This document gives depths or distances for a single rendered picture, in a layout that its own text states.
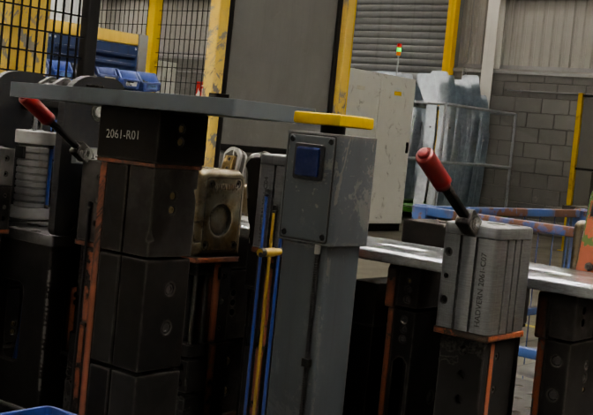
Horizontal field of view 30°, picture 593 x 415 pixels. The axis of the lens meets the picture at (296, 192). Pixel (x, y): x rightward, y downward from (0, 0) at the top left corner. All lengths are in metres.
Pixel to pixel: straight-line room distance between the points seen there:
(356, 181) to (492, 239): 0.17
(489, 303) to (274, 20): 3.92
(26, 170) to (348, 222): 0.65
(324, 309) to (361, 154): 0.16
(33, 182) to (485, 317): 0.73
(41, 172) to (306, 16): 3.67
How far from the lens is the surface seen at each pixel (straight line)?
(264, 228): 1.34
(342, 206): 1.10
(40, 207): 1.64
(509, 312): 1.23
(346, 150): 1.10
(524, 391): 2.14
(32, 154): 1.63
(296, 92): 5.17
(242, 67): 4.88
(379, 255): 1.39
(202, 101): 1.16
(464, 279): 1.20
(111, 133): 1.30
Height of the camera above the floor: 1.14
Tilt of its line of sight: 3 degrees down
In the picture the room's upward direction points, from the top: 6 degrees clockwise
